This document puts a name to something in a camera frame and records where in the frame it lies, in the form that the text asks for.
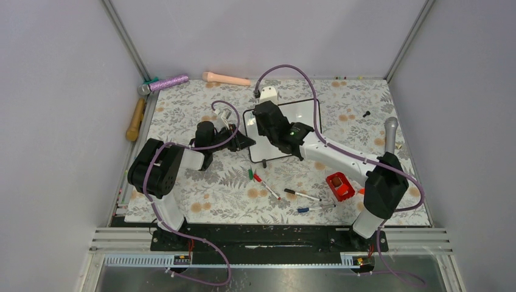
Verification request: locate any purple glitter microphone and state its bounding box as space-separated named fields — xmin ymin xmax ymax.
xmin=137 ymin=74 xmax=189 ymax=96

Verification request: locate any red marker pen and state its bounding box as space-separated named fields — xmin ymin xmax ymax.
xmin=253 ymin=173 xmax=281 ymax=200

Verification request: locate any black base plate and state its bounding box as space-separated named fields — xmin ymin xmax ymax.
xmin=150 ymin=223 xmax=389 ymax=265

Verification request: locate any blue marker pen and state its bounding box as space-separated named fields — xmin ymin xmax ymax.
xmin=297 ymin=204 xmax=336 ymax=214

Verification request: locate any red plastic box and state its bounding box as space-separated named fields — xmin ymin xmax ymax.
xmin=326 ymin=172 xmax=355 ymax=202

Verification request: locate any pink microphone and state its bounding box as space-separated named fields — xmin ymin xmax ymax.
xmin=202 ymin=71 xmax=251 ymax=86

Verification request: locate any white whiteboard black frame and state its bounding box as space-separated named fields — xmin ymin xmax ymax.
xmin=242 ymin=99 xmax=313 ymax=163

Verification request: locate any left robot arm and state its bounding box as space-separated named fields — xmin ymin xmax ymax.
xmin=127 ymin=122 xmax=256 ymax=250

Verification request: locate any silver microphone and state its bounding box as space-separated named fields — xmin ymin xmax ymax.
xmin=384 ymin=117 xmax=399 ymax=154

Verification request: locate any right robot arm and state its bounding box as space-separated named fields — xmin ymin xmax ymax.
xmin=253 ymin=101 xmax=409 ymax=251

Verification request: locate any gold microphone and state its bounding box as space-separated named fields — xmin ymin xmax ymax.
xmin=125 ymin=98 xmax=146 ymax=142

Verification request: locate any black marker pen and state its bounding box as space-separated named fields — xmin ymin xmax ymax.
xmin=284 ymin=189 xmax=322 ymax=202

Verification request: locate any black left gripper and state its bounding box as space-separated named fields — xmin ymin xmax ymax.
xmin=208 ymin=123 xmax=255 ymax=153

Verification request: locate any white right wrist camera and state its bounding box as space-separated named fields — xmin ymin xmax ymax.
xmin=259 ymin=86 xmax=279 ymax=105

